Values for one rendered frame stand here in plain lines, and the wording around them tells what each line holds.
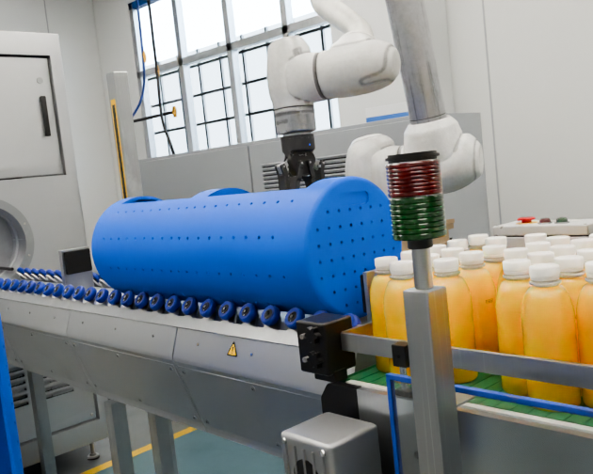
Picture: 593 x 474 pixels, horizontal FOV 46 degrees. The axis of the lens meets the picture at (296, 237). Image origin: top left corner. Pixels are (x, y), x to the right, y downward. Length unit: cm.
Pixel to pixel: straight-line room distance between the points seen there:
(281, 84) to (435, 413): 89
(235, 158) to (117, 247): 198
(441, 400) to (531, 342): 19
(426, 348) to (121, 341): 125
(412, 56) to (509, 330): 106
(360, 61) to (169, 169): 287
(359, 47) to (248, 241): 46
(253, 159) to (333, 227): 237
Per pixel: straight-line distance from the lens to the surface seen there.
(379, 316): 118
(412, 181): 79
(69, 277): 244
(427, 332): 83
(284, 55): 154
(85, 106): 704
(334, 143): 330
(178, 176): 418
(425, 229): 80
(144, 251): 176
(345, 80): 148
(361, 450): 109
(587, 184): 407
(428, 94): 194
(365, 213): 141
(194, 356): 167
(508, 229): 147
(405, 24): 193
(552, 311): 97
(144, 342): 186
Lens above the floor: 125
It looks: 5 degrees down
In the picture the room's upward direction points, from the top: 6 degrees counter-clockwise
